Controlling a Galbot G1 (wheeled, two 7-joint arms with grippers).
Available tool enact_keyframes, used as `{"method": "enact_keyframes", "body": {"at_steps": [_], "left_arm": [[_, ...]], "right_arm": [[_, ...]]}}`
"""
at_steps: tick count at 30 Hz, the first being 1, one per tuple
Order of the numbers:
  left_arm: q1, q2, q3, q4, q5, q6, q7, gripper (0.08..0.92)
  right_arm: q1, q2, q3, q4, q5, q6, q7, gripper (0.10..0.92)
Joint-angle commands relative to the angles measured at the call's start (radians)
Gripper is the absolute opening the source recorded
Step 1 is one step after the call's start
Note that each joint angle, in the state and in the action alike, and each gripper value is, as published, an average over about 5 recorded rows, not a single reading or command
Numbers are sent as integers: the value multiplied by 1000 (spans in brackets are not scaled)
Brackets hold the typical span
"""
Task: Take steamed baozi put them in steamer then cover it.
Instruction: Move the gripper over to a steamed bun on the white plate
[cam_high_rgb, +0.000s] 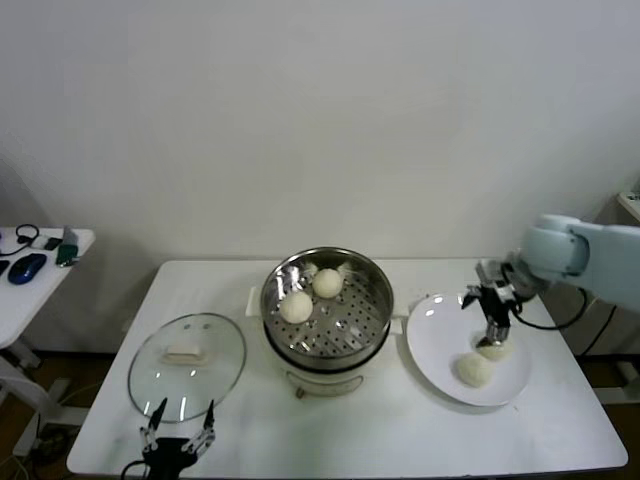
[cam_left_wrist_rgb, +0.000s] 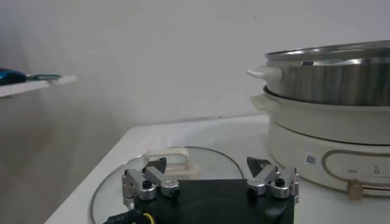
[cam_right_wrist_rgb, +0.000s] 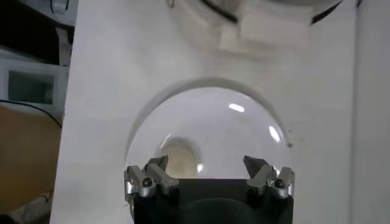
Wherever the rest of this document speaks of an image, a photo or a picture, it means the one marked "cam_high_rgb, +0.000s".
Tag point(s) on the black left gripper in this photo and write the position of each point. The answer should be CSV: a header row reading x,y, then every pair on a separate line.
x,y
170,457

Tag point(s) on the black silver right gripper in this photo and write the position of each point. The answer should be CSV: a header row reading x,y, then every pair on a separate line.
x,y
500,300

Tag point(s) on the white steamed baozi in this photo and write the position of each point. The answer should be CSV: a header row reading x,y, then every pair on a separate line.
x,y
296,306
473,371
500,352
327,283

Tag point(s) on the round glass pot lid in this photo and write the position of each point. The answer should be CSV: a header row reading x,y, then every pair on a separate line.
x,y
187,367

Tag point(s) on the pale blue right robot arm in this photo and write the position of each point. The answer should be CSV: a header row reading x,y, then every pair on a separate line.
x,y
585,250

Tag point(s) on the stainless steel steamer basket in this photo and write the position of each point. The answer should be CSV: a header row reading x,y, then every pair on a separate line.
x,y
360,320

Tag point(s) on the white round plate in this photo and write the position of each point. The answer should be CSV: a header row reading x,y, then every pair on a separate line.
x,y
445,350

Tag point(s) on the cream electric cooker base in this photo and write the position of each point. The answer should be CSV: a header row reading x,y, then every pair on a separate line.
x,y
325,382

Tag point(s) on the white side desk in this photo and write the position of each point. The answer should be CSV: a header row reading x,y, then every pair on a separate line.
x,y
631,200

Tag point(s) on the white side table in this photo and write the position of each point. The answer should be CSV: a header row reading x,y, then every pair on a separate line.
x,y
30,310

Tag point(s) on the green grey handheld device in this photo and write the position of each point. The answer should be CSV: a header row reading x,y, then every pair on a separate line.
x,y
69,252

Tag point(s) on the blue computer mouse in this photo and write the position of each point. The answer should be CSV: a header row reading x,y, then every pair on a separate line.
x,y
28,267

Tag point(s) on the small black box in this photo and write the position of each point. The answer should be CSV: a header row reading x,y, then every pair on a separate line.
x,y
53,244

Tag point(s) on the black flat device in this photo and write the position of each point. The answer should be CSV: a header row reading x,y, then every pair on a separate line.
x,y
4,267

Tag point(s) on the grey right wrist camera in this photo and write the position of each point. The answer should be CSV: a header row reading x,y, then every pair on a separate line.
x,y
489,270

